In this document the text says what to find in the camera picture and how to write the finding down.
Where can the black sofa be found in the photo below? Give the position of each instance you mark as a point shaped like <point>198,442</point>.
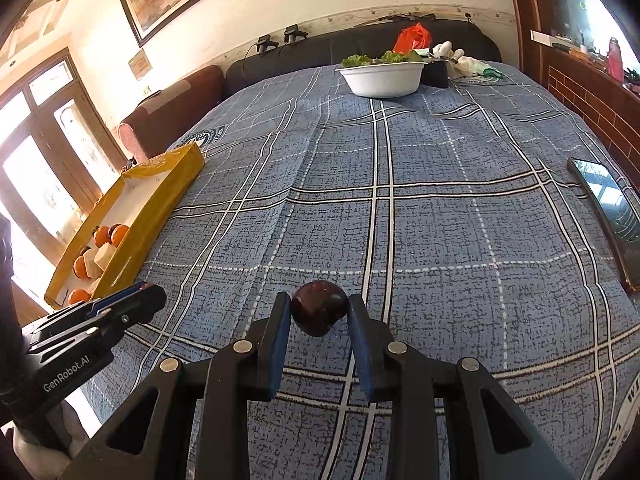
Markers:
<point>325,47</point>

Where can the green lettuce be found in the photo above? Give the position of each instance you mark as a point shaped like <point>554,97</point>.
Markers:
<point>380,58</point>

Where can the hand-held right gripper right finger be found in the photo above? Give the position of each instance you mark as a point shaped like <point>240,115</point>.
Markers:
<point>361,350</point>

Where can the orange with green leaf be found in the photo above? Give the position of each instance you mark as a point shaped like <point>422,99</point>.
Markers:
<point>102,235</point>

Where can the white glove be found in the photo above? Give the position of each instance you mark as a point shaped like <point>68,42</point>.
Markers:
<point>450,52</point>

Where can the brick pattern counter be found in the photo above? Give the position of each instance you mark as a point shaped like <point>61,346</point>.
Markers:
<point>590,100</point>

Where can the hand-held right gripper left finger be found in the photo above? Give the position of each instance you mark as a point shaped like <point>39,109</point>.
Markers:
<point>280,345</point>

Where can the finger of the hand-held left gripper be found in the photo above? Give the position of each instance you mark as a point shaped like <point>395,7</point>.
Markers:
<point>95,306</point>
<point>145,305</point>

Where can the red bottle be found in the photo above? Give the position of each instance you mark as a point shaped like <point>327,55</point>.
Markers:
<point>614,60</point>

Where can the brown armchair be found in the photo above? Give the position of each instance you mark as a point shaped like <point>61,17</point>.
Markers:
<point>170,100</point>

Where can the black clip-on device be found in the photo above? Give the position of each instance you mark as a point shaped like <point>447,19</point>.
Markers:
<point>294,34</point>
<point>265,42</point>

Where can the red plastic bag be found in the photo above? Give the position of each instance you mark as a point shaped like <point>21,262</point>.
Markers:
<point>412,37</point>

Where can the dark purple plum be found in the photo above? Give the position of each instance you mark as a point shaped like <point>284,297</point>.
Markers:
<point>317,310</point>

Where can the small peeled sugarcane piece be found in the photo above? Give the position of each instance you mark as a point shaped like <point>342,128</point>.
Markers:
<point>91,266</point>

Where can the green cloth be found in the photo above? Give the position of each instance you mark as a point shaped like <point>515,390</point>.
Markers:
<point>487,71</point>

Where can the yellow cardboard tray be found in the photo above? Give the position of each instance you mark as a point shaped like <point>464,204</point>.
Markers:
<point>165,185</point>

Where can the small wall plaque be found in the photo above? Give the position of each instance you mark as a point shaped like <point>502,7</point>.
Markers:
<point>140,64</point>

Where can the black smartphone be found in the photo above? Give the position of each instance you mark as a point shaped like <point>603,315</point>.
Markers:
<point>607,210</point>

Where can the person's left hand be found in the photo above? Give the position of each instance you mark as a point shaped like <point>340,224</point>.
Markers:
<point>45,442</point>

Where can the black container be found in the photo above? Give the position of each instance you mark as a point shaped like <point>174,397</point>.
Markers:
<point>436,76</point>

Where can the white bowl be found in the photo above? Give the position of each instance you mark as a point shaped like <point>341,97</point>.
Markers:
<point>385,80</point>

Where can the wooden glass door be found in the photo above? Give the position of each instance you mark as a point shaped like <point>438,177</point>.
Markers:
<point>45,125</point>

